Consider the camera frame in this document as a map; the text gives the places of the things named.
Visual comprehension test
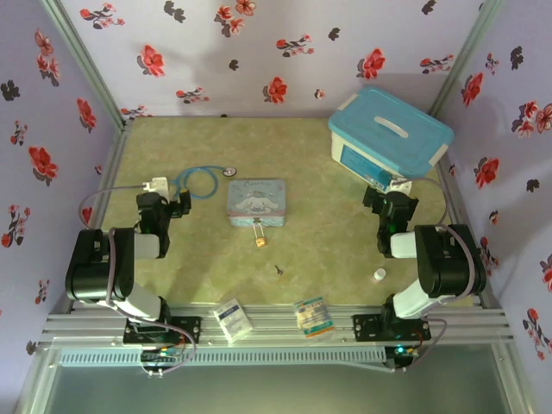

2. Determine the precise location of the grey slotted cable duct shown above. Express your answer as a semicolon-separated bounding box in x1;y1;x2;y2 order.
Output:
57;348;386;368

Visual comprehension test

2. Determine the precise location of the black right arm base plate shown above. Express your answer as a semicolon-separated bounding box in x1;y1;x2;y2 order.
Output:
352;313;433;344

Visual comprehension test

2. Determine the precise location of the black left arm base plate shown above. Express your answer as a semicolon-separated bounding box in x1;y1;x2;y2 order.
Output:
122;315;203;345

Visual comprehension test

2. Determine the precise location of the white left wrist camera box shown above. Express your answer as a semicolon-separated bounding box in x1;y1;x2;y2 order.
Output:
143;176;170;196

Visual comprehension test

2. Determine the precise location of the aluminium table frame rail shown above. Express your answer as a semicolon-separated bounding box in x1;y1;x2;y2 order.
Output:
36;301;517;351

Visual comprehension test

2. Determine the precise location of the colourful snack packet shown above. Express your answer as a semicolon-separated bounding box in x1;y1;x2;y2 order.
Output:
293;295;336;340

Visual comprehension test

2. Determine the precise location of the aluminium corner post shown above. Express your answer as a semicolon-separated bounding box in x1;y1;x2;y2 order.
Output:
430;0;506;118
39;0;131;131

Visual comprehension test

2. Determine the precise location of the blue stethoscope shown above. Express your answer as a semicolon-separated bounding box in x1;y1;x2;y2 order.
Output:
169;166;238;201

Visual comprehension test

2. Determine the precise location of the small gold padlock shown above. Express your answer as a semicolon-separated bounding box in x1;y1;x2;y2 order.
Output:
253;218;269;249

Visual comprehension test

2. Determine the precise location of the blue lidded plastic storage box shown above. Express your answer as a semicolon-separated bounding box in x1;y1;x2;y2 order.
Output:
327;85;455;194

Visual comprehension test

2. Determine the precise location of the white blue medicine box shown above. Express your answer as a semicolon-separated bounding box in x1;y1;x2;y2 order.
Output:
213;297;254;344

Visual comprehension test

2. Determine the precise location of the light blue cartoon tin box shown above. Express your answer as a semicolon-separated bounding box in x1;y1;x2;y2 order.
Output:
226;179;287;229

